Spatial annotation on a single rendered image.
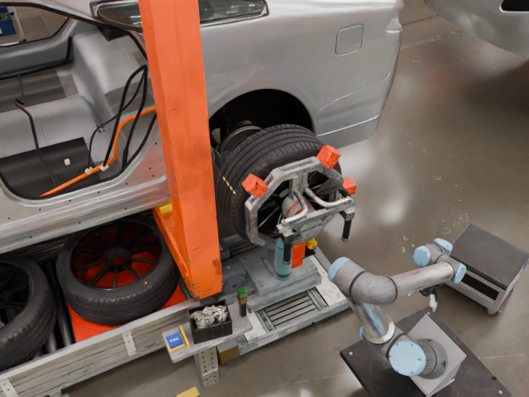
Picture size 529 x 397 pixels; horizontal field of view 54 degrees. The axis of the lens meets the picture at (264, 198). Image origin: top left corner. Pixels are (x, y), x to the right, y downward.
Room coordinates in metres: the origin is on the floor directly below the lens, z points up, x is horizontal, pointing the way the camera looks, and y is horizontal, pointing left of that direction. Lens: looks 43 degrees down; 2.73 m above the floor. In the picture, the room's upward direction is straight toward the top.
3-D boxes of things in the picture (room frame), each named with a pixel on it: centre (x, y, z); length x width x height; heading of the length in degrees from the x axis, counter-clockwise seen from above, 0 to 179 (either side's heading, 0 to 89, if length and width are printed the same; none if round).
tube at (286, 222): (1.82, -0.12, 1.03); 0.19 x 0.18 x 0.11; 26
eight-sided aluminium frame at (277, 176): (1.97, -0.16, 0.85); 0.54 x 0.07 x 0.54; 116
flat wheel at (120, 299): (1.95, 0.83, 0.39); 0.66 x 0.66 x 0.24
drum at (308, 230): (1.91, -0.19, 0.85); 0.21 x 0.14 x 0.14; 26
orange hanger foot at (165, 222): (2.02, 0.47, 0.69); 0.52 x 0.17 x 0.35; 26
